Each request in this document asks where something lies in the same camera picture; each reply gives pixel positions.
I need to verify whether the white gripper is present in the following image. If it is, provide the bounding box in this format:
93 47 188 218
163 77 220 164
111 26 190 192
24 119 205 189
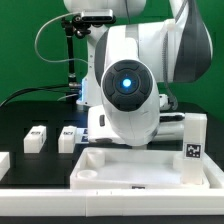
88 105 185 144

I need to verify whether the white desk top tray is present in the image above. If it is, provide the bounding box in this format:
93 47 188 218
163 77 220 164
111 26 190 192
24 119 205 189
70 147 210 190

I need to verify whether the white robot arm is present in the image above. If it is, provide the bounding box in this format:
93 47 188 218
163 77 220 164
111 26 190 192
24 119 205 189
64 0 213 146

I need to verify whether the fiducial marker sheet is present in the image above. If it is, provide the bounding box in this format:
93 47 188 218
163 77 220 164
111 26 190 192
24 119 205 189
75 128 89 144

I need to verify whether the white right barrier wall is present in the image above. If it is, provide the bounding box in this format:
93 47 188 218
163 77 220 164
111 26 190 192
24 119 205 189
203 154 224 189

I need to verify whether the white barrier wall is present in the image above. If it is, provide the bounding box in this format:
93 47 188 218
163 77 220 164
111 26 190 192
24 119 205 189
0 152 10 181
0 189 224 217
203 154 224 189

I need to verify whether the black cable bundle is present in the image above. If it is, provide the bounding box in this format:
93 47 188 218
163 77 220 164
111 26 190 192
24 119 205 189
0 84 81 108

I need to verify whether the grey camera on stand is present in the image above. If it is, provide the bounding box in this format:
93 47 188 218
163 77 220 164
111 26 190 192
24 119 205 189
81 9 114 23

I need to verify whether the black camera stand pole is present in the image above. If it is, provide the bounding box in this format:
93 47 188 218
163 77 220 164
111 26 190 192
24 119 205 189
61 16 90 90

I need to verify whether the white front barrier wall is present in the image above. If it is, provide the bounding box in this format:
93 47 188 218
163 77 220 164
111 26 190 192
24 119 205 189
0 189 224 217

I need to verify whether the grey camera cable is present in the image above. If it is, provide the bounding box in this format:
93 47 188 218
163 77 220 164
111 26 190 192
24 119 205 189
34 12 90 65

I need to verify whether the white left barrier wall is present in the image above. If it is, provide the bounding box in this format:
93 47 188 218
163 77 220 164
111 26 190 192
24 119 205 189
0 152 10 181

